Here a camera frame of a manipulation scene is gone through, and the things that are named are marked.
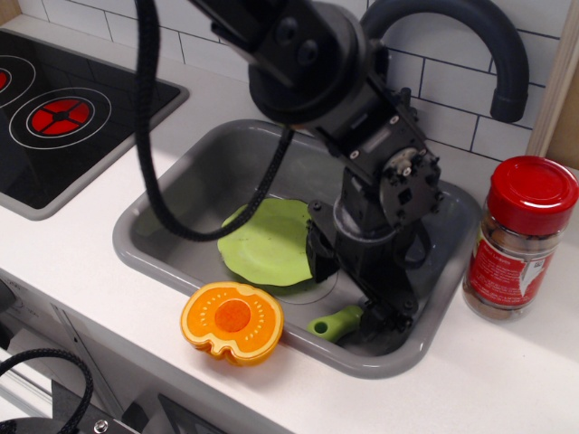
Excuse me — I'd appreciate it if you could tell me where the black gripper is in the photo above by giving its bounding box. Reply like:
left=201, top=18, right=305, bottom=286
left=305, top=201, right=431, bottom=352

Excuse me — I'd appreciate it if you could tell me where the black toy stovetop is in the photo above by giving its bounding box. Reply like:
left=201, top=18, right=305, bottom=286
left=0, top=29, right=190, bottom=222

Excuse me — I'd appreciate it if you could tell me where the red lidded spice jar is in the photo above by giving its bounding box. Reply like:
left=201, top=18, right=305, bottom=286
left=462, top=156, right=578, bottom=321

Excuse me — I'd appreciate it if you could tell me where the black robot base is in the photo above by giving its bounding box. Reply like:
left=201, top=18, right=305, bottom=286
left=0, top=347, right=218, bottom=434

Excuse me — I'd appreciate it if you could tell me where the green wavy plate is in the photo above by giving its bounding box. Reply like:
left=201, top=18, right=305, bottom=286
left=217, top=198, right=312, bottom=287

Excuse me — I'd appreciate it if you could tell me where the green handled grey spatula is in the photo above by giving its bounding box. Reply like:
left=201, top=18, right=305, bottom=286
left=307, top=305, right=364, bottom=343

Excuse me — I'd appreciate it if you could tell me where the black braided cable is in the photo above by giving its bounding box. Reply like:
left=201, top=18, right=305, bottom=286
left=134, top=0, right=295, bottom=243

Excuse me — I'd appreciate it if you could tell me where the dark grey faucet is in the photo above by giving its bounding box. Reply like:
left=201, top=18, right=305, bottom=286
left=361, top=0, right=529, bottom=123

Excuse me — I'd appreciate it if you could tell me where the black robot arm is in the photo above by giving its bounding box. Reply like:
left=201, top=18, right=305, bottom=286
left=198, top=1, right=444, bottom=340

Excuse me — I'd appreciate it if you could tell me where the orange toy pumpkin half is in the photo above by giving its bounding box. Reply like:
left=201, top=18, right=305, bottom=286
left=180, top=281, right=284, bottom=366

